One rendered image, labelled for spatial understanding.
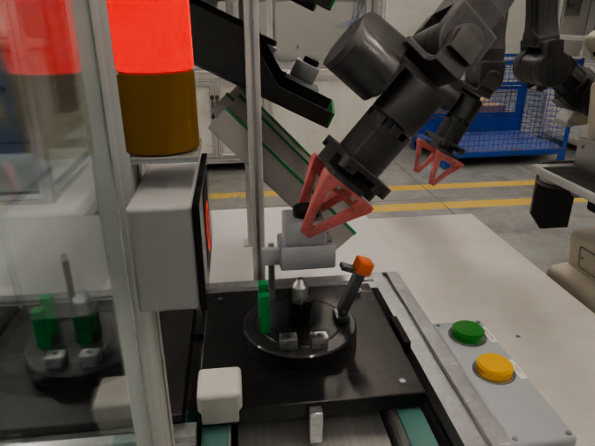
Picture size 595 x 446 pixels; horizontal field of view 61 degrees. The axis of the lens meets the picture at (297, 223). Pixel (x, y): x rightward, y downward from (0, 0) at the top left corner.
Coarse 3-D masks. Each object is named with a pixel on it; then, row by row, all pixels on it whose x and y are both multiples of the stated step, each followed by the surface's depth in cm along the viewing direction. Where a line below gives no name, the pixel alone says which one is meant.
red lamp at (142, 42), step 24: (120, 0) 28; (144, 0) 28; (168, 0) 28; (120, 24) 28; (144, 24) 28; (168, 24) 29; (120, 48) 29; (144, 48) 29; (168, 48) 29; (192, 48) 31; (144, 72) 29
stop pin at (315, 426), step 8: (312, 408) 52; (320, 408) 52; (312, 416) 51; (320, 416) 52; (312, 424) 52; (320, 424) 52; (312, 432) 52; (320, 432) 52; (312, 440) 53; (320, 440) 53
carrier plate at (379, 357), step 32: (288, 288) 74; (320, 288) 74; (224, 320) 66; (384, 320) 66; (224, 352) 60; (352, 352) 60; (384, 352) 60; (256, 384) 55; (288, 384) 55; (320, 384) 55; (352, 384) 55; (384, 384) 55; (416, 384) 55; (256, 416) 52; (288, 416) 53
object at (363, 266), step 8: (360, 256) 61; (344, 264) 60; (352, 264) 61; (360, 264) 60; (368, 264) 60; (352, 272) 60; (360, 272) 60; (368, 272) 60; (352, 280) 61; (360, 280) 61; (352, 288) 61; (344, 296) 62; (352, 296) 61; (344, 304) 62; (344, 312) 62
